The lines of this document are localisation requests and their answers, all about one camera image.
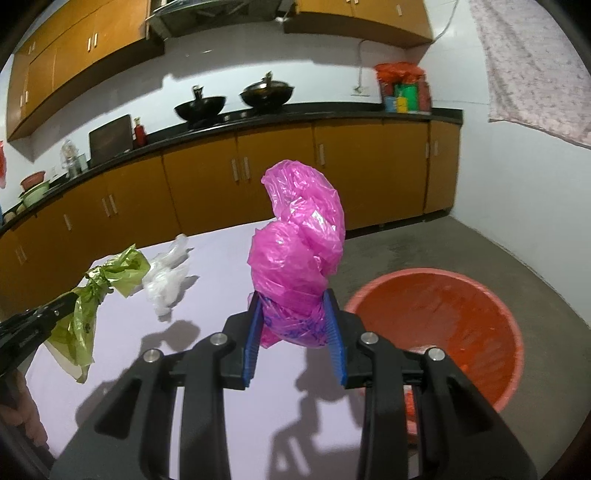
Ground glass jar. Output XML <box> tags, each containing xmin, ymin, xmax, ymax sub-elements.
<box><xmin>61</xmin><ymin>140</ymin><xmax>88</xmax><ymax>178</ymax></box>

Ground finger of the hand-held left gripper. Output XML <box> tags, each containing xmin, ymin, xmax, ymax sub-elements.
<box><xmin>0</xmin><ymin>292</ymin><xmax>78</xmax><ymax>374</ymax></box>

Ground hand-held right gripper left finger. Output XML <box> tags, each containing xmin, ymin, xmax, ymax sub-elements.
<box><xmin>50</xmin><ymin>291</ymin><xmax>262</xmax><ymax>480</ymax></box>

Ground person's left hand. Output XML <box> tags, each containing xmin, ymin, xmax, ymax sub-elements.
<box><xmin>0</xmin><ymin>369</ymin><xmax>47</xmax><ymax>446</ymax></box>

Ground green basin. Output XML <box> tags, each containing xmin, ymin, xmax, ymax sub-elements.
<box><xmin>18</xmin><ymin>182</ymin><xmax>51</xmax><ymax>208</ymax></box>

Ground red plastic basin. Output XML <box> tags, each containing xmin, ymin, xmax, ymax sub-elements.
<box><xmin>344</xmin><ymin>268</ymin><xmax>525</xmax><ymax>437</ymax></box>

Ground olive green plastic bag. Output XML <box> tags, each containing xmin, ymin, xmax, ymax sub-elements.
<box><xmin>45</xmin><ymin>247</ymin><xmax>152</xmax><ymax>384</ymax></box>

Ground dark cutting board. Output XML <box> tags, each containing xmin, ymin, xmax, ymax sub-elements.
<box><xmin>89</xmin><ymin>114</ymin><xmax>134</xmax><ymax>167</ymax></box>

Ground translucent white plastic bag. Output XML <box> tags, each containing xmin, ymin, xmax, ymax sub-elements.
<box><xmin>142</xmin><ymin>234</ymin><xmax>197</xmax><ymax>317</ymax></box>

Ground wooden wall cabinet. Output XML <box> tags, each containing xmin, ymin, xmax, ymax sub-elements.
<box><xmin>7</xmin><ymin>0</ymin><xmax>164</xmax><ymax>141</ymax></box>
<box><xmin>284</xmin><ymin>0</ymin><xmax>433</xmax><ymax>47</ymax></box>

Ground red bag with colourful packs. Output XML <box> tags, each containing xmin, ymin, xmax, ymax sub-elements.
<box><xmin>375</xmin><ymin>62</ymin><xmax>432</xmax><ymax>114</ymax></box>

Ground wooden base kitchen cabinets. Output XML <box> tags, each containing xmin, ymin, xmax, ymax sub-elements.
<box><xmin>0</xmin><ymin>117</ymin><xmax>462</xmax><ymax>319</ymax></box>

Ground metal range hood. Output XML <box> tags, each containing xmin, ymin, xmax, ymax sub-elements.
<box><xmin>147</xmin><ymin>0</ymin><xmax>296</xmax><ymax>38</ymax></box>

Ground black kitchen countertop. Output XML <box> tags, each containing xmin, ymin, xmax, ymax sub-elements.
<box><xmin>0</xmin><ymin>107</ymin><xmax>463</xmax><ymax>236</ymax></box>

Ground floral hanging cloth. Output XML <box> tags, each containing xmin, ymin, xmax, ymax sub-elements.
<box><xmin>468</xmin><ymin>0</ymin><xmax>591</xmax><ymax>148</ymax></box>

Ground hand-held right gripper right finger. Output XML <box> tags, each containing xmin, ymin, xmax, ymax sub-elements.
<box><xmin>322</xmin><ymin>290</ymin><xmax>539</xmax><ymax>480</ymax></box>

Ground magenta plastic bag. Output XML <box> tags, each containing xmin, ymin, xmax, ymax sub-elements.
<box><xmin>248</xmin><ymin>159</ymin><xmax>346</xmax><ymax>349</ymax></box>

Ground black wok with spatula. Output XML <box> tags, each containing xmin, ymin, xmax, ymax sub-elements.
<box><xmin>239</xmin><ymin>71</ymin><xmax>295</xmax><ymax>109</ymax></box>

